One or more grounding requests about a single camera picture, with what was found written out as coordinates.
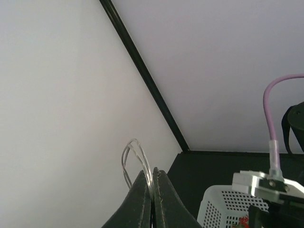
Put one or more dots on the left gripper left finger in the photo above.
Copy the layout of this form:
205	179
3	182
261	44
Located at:
135	210

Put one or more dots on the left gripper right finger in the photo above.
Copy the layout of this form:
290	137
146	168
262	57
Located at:
169	211

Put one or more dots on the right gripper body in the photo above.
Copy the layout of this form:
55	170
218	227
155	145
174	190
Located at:
289	214

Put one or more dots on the white perforated plastic basket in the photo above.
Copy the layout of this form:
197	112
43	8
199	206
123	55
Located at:
222	207

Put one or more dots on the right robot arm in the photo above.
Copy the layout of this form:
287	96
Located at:
293	120

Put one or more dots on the right black frame post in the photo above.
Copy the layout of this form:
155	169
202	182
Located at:
144	72

